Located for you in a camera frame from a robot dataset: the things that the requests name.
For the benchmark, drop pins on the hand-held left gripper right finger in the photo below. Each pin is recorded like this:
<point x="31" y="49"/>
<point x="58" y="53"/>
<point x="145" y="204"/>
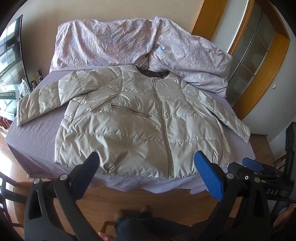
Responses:
<point x="209" y="176"/>

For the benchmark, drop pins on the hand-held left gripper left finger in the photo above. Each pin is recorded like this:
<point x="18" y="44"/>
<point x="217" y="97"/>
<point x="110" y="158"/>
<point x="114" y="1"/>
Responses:
<point x="89" y="164"/>

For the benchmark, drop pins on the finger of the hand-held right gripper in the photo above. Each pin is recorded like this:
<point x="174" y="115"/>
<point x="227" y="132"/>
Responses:
<point x="240" y="170"/>
<point x="253" y="163"/>

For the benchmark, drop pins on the beige puffer jacket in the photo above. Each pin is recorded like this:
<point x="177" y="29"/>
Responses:
<point x="129" y="129"/>

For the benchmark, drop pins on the person's right hand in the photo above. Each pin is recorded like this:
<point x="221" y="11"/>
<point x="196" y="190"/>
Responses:
<point x="288" y="216"/>

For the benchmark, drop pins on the light wooden chair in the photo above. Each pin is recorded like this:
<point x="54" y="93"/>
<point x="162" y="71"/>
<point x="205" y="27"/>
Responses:
<point x="278" y="160"/>

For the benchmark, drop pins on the bed with purple sheet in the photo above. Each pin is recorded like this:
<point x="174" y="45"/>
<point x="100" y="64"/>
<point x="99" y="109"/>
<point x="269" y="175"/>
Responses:
<point x="39" y="139"/>

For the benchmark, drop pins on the person's legs in dark trousers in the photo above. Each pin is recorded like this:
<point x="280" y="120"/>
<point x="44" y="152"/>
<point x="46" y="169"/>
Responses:
<point x="143" y="226"/>

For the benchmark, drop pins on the dark wooden chair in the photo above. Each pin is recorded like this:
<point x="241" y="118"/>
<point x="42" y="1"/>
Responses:
<point x="9" y="208"/>

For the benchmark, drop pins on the frosted glass door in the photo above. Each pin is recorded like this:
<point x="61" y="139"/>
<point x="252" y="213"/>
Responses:
<point x="252" y="51"/>

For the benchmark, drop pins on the glass window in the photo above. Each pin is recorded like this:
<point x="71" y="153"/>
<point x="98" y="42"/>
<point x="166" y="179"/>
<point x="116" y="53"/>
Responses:
<point x="10" y="69"/>

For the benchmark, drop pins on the floral duvet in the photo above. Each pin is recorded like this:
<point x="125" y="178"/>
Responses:
<point x="104" y="41"/>

